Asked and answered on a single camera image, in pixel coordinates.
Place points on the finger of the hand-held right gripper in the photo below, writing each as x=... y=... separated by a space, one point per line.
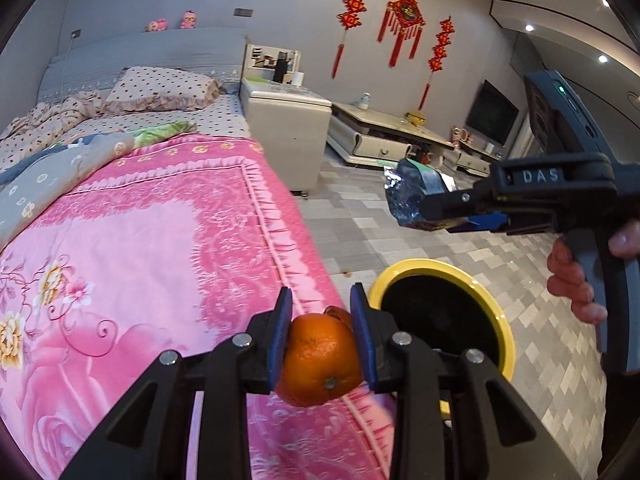
x=450 y=205
x=492 y=221

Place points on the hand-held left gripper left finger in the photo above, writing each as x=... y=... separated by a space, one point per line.
x=280 y=340

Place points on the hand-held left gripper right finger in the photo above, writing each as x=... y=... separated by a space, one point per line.
x=362 y=340

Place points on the orange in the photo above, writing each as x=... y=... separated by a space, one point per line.
x=315 y=355

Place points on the foil snack wrapper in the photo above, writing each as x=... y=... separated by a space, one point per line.
x=407 y=195

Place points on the yellow trash bin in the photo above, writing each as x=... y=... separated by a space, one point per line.
x=440 y=310

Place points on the person's right hand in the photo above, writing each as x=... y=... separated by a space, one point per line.
x=565 y=270

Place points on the small white cabinet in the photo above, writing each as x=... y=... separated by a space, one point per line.
x=472 y=160

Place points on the pink cup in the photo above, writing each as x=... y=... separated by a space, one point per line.
x=460 y=135

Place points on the black television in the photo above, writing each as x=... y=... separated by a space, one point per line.
x=492 y=112

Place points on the yellow container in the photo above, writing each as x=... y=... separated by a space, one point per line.
x=417 y=118

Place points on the white tv cabinet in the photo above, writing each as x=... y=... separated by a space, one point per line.
x=375 y=135

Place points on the small white bottle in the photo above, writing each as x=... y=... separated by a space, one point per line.
x=365 y=101

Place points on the pink floral blanket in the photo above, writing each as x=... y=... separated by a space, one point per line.
x=150 y=240

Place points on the white nightstand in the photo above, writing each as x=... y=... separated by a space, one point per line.
x=285 y=135

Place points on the large red knot decoration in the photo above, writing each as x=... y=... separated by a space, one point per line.
x=405 y=12

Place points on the white paper roll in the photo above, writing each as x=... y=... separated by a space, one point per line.
x=297 y=78

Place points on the black thermos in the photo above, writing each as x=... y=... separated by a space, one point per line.
x=280 y=67

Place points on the polka dot bedsheet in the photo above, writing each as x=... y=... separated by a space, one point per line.
x=220 y=120

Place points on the green cloth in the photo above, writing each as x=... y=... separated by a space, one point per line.
x=162 y=132

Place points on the polka dot pillow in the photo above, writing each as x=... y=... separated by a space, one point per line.
x=160 y=89

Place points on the grey patterned quilt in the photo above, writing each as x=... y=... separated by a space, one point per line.
x=50 y=180

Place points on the grey bed headboard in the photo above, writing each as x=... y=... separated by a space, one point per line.
x=150 y=52

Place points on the polka dot quilt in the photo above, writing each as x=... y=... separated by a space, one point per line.
x=50 y=120

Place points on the dark wall switch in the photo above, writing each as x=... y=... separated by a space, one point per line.
x=242 y=12

